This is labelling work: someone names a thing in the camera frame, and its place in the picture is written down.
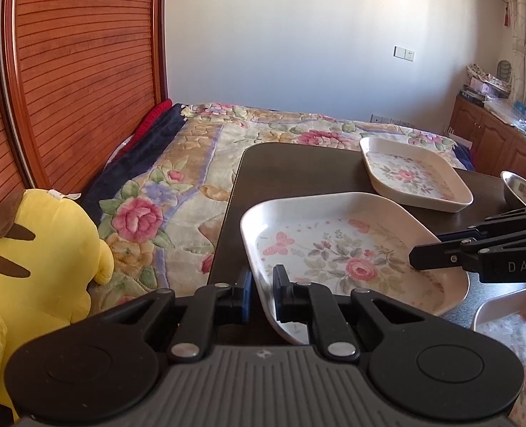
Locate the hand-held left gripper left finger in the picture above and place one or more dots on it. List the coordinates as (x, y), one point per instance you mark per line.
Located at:
(245, 296)

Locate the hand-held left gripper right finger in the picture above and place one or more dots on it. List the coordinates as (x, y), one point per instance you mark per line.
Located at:
(280, 293)

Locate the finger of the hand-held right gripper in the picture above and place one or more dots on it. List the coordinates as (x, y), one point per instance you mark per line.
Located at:
(458, 234)
(432, 255)

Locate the large floral white plate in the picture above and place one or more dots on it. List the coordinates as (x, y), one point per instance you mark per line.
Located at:
(334, 249)

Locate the stainless steel bowl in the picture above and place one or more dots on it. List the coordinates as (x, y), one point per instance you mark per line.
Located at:
(519, 191)

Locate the wooden cabinet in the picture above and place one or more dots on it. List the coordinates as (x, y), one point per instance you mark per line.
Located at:
(490, 133)

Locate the clear plastic bags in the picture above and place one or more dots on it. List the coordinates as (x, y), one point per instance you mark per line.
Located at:
(501, 109)

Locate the dark books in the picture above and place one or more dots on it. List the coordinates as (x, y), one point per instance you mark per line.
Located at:
(470, 95)

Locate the floral blanket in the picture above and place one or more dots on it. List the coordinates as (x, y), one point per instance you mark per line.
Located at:
(178, 164)

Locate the floral cloth pile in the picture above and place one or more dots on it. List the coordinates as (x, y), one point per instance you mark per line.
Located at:
(483, 74)

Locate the dark woven fan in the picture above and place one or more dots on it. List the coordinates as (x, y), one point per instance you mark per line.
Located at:
(504, 70)

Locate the dark blue blanket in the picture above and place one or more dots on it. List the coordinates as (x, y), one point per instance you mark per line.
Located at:
(156, 142)

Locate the red cloth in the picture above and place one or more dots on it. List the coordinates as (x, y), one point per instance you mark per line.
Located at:
(153, 118)

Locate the yellow plush toy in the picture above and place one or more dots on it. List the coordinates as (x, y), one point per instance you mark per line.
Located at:
(44, 253)

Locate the patterned curtain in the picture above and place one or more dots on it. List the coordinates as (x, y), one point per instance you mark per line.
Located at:
(519, 31)

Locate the wooden headboard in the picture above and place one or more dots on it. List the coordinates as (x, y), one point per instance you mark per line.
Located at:
(80, 75)

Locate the row of wall outlets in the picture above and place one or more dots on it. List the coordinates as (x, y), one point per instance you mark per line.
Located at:
(392, 120)

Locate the white wall switch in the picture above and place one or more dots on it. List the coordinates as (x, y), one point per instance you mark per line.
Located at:
(404, 53)

